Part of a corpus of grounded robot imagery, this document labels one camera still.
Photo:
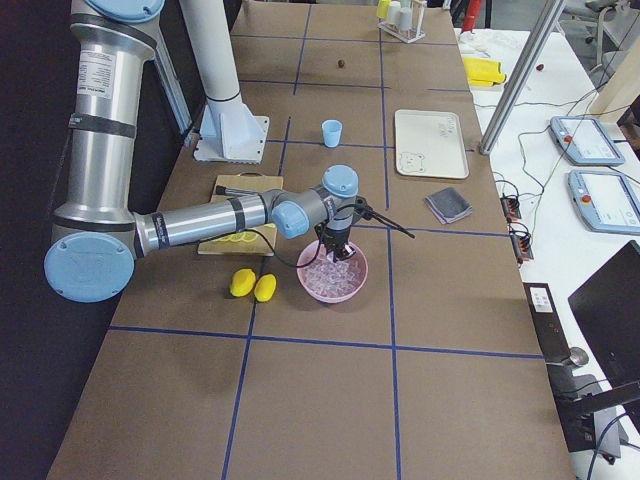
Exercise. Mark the black monitor stand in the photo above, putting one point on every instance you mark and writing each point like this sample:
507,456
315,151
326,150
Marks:
585,409

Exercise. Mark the white wire cup rack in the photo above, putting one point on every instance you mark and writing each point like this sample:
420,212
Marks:
416,32

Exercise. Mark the wooden cutting board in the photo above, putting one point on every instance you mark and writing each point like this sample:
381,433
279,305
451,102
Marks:
230,244

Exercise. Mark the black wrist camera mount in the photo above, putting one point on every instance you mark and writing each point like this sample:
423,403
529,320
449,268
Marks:
362,211

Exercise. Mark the black monitor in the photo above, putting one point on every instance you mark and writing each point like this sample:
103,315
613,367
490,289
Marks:
606,309

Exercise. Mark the teach pendant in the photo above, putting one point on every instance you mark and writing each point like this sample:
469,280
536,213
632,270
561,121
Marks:
585,142
605,202

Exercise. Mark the black box with label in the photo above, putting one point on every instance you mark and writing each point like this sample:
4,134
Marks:
549,331

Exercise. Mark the lower teach pendant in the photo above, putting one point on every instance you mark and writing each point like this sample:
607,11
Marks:
605,202

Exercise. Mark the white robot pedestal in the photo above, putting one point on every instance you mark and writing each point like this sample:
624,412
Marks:
229,132

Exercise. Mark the white upturned cup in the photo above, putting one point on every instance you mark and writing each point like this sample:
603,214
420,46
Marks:
404,19

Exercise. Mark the pink bowl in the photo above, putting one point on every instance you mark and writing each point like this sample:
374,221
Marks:
309,255

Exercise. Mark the lower orange connector block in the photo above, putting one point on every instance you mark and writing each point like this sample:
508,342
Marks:
521,244

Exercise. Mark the aluminium frame post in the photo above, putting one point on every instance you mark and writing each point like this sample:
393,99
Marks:
524,65

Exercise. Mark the clear ice cubes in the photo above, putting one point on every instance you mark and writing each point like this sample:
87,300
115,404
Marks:
332,280

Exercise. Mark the orange connector block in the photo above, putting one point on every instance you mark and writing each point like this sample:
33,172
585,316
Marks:
511,208
521,244

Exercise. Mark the yellow lemon near edge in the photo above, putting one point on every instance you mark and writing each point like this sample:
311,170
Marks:
242,282

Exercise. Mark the yellow lemon near bowl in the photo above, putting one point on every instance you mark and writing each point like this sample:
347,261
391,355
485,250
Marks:
265,288

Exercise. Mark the upper orange connector block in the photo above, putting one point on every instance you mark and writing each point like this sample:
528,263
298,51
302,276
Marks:
511,208

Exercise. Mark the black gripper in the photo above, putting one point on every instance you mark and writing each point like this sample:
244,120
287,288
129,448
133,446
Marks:
336,236

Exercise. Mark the yellow upturned cup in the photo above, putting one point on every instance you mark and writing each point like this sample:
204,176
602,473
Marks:
382,9

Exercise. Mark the light blue plastic cup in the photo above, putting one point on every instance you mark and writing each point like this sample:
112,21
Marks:
331,132

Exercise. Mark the yellow cloth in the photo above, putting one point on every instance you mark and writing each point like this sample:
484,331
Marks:
483,72

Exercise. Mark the grey folded cloth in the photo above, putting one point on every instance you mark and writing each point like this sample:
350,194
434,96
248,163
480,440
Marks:
448,205

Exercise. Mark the cream bear tray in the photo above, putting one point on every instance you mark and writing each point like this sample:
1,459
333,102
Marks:
429,144

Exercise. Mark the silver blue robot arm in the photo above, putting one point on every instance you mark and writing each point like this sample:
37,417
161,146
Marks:
96,238

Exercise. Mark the upper teach pendant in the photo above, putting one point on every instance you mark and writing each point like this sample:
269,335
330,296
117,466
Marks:
585,142

